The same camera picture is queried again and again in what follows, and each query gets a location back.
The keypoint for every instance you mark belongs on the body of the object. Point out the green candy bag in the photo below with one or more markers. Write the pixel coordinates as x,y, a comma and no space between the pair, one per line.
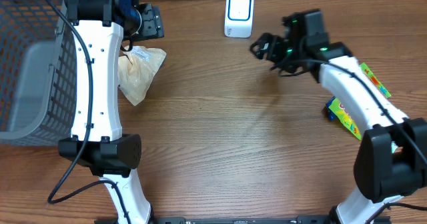
341,113

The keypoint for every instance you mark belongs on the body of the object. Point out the grey plastic shopping basket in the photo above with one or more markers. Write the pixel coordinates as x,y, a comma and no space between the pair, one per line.
38,73

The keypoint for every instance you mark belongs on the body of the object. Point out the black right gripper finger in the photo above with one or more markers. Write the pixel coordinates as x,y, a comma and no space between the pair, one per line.
262,42
260,50

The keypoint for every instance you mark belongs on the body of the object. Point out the white barcode scanner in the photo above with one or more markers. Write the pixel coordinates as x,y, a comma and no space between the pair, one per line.
238,20

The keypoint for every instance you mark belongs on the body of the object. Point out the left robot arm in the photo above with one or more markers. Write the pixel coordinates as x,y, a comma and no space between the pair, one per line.
97,141

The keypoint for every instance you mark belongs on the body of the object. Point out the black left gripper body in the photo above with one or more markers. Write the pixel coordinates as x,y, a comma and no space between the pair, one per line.
151,24

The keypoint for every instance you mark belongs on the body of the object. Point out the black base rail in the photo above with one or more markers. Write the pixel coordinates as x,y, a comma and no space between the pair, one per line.
303,219

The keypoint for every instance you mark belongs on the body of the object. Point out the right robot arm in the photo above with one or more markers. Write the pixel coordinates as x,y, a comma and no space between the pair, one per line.
391,160

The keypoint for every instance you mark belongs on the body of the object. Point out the beige snack bag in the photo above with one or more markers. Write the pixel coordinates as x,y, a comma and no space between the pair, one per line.
136,71

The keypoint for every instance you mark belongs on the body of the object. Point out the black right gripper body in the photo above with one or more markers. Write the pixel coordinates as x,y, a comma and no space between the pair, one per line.
281,50

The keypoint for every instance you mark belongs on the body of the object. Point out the blue oreo packet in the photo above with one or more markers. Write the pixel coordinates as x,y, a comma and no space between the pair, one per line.
329,113

